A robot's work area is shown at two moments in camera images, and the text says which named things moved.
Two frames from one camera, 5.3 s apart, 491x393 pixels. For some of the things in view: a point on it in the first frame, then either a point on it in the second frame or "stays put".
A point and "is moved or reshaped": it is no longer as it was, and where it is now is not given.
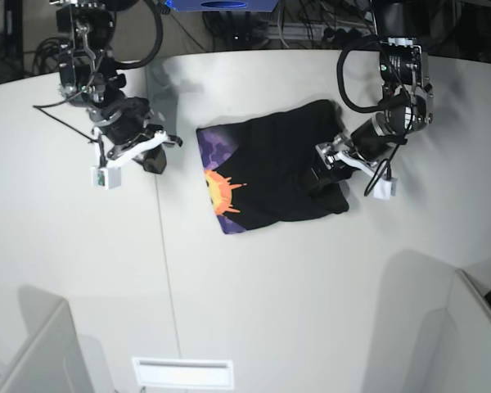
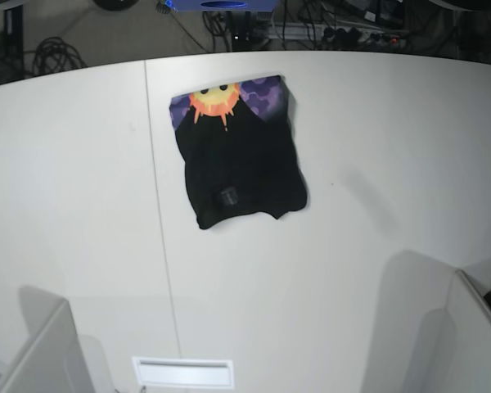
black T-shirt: x=259 y=167 is moved or reshaped
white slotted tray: x=208 y=373 stays put
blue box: x=199 y=6 stays put
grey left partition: x=50 y=360 stays put
